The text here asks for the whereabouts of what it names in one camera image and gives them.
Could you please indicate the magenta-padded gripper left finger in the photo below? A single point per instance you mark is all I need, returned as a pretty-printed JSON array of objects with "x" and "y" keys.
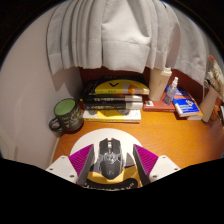
[{"x": 80, "y": 159}]

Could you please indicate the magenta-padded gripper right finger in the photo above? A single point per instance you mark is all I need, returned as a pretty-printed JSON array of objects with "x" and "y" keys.
[{"x": 146, "y": 159}]

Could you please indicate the black grey gaming mouse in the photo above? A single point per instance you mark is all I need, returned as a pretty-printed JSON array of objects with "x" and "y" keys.
[{"x": 109, "y": 160}]

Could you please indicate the round white printed mouse pad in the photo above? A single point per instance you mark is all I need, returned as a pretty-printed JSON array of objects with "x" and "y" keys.
[{"x": 90, "y": 138}]

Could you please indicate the dark mug green inside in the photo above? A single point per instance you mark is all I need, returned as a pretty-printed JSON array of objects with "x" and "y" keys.
[{"x": 68, "y": 116}]

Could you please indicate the dark red book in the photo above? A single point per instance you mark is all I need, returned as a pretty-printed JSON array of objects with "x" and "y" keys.
[{"x": 156, "y": 106}]

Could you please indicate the orange paperback book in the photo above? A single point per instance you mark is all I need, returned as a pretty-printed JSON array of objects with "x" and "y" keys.
[{"x": 196, "y": 116}]

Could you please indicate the clear spray bottle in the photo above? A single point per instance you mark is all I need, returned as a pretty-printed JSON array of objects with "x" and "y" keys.
[{"x": 170, "y": 93}]

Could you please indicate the cream tumbler cup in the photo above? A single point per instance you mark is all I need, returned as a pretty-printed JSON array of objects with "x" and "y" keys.
[{"x": 158, "y": 85}]

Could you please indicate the cream ceramic jug vase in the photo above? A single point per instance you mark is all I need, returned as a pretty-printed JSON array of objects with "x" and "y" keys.
[{"x": 208, "y": 106}]

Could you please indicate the white curtain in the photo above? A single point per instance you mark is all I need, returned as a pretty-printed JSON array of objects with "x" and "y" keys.
[{"x": 126, "y": 40}]

